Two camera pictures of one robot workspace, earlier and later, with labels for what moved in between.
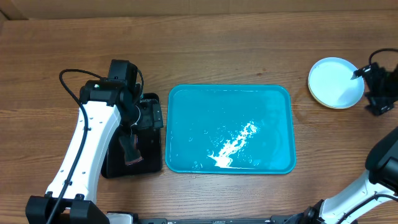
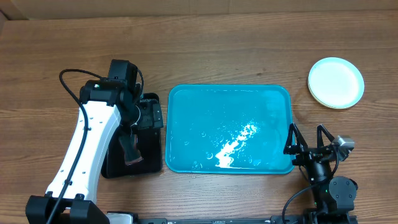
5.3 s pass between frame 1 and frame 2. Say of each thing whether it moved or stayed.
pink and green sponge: stayed
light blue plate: stayed
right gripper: moved
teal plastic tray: stayed
